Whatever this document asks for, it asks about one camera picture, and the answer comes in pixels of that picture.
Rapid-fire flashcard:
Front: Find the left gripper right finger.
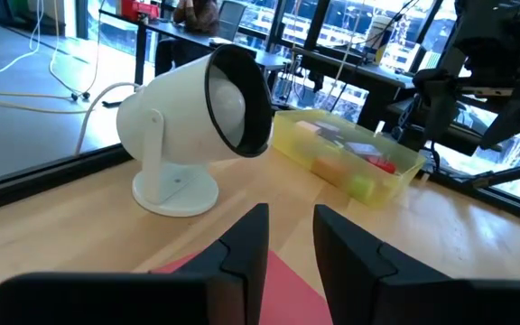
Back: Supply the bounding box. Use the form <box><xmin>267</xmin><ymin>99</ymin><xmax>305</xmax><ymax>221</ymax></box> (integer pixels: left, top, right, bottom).
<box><xmin>311</xmin><ymin>204</ymin><xmax>520</xmax><ymax>325</ymax></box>

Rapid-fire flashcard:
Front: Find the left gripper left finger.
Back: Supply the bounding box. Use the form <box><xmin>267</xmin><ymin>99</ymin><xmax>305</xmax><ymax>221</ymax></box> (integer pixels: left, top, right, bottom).
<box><xmin>0</xmin><ymin>202</ymin><xmax>271</xmax><ymax>325</ymax></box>

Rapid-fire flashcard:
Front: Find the red wall charger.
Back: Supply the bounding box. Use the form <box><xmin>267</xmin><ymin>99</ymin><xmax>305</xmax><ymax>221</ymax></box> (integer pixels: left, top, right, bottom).
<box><xmin>367</xmin><ymin>155</ymin><xmax>398</xmax><ymax>175</ymax></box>

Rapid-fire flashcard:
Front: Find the lavender wall charger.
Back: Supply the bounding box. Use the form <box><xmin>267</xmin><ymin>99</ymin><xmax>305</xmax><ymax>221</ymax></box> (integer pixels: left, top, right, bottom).
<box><xmin>344</xmin><ymin>142</ymin><xmax>383</xmax><ymax>159</ymax></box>

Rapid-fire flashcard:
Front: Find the small green cube charger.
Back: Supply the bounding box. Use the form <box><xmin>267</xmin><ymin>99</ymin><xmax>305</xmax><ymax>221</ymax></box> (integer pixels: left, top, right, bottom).
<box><xmin>348</xmin><ymin>175</ymin><xmax>376</xmax><ymax>202</ymax></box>

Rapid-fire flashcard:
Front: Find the pale grey wall charger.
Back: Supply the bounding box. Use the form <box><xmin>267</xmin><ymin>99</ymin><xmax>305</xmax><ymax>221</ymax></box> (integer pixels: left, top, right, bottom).
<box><xmin>316</xmin><ymin>121</ymin><xmax>347</xmax><ymax>145</ymax></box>

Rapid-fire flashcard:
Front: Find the yellow plastic bin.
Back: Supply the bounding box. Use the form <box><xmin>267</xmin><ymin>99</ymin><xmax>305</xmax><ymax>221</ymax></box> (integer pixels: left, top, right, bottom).
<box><xmin>271</xmin><ymin>108</ymin><xmax>427</xmax><ymax>209</ymax></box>

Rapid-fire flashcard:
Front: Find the black office desk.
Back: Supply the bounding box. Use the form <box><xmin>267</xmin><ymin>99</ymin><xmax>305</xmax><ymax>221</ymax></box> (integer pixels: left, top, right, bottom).
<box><xmin>286</xmin><ymin>44</ymin><xmax>417</xmax><ymax>132</ymax></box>
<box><xmin>99</xmin><ymin>8</ymin><xmax>288</xmax><ymax>87</ymax></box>

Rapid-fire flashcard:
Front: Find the grey office chair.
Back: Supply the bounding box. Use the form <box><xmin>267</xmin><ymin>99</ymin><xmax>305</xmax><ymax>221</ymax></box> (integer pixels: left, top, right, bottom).
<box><xmin>217</xmin><ymin>0</ymin><xmax>248</xmax><ymax>42</ymax></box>

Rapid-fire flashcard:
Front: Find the pink plastic bin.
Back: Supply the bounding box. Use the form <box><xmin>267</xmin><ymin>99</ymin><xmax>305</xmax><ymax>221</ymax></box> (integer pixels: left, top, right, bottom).
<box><xmin>149</xmin><ymin>250</ymin><xmax>333</xmax><ymax>325</ymax></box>

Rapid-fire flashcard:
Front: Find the person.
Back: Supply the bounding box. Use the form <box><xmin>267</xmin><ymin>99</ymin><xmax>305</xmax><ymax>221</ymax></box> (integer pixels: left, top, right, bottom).
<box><xmin>172</xmin><ymin>0</ymin><xmax>222</xmax><ymax>38</ymax></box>

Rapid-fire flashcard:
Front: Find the red crate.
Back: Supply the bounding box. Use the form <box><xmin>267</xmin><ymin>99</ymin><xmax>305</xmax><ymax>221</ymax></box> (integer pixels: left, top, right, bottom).
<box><xmin>121</xmin><ymin>0</ymin><xmax>161</xmax><ymax>23</ymax></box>

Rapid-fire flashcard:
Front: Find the black table frame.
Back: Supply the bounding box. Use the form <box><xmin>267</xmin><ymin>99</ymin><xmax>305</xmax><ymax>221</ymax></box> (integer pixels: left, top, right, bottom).
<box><xmin>0</xmin><ymin>143</ymin><xmax>520</xmax><ymax>227</ymax></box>

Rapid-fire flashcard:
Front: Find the white lamp cable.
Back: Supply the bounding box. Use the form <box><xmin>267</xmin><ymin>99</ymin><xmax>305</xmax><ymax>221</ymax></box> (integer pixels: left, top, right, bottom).
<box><xmin>74</xmin><ymin>81</ymin><xmax>142</xmax><ymax>157</ymax></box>

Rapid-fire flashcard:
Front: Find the white floor cable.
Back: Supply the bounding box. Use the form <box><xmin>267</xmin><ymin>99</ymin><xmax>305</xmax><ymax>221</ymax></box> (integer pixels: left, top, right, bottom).
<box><xmin>0</xmin><ymin>0</ymin><xmax>104</xmax><ymax>115</ymax></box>

